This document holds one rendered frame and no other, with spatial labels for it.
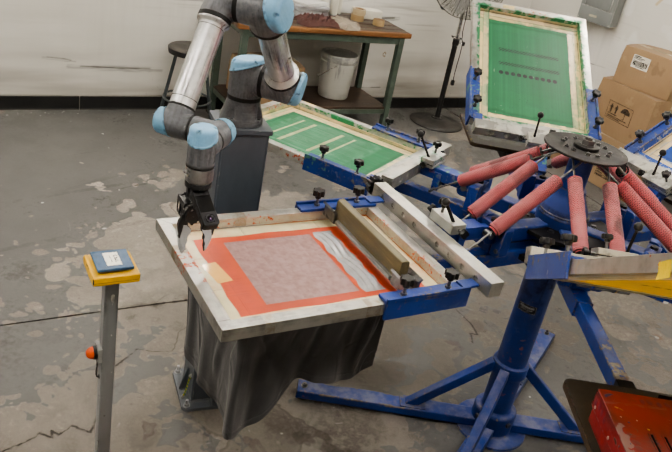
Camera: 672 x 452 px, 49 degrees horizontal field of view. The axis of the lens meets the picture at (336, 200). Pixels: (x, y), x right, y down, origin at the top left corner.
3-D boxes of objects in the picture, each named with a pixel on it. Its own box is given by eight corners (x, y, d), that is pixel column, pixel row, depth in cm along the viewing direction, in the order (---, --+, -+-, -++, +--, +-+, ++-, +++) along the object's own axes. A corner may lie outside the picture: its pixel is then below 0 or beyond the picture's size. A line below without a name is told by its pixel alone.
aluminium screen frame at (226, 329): (220, 342, 182) (222, 330, 181) (155, 229, 227) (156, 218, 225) (466, 300, 221) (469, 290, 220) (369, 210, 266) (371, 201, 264)
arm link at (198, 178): (218, 171, 191) (188, 172, 187) (216, 186, 193) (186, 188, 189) (208, 159, 197) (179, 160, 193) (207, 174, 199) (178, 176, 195)
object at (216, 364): (224, 444, 210) (242, 322, 192) (177, 349, 244) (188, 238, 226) (234, 442, 212) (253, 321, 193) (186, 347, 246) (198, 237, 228)
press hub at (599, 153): (482, 469, 292) (591, 162, 235) (427, 404, 322) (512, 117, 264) (552, 446, 312) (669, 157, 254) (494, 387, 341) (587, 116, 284)
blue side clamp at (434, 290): (383, 320, 206) (388, 300, 203) (374, 310, 210) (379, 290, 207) (466, 306, 221) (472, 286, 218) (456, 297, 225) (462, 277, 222)
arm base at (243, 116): (214, 111, 258) (217, 85, 254) (256, 113, 264) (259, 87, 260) (224, 128, 246) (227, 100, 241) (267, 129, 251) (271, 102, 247)
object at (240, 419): (231, 441, 211) (250, 321, 193) (227, 432, 214) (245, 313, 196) (366, 408, 234) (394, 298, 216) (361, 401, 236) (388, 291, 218)
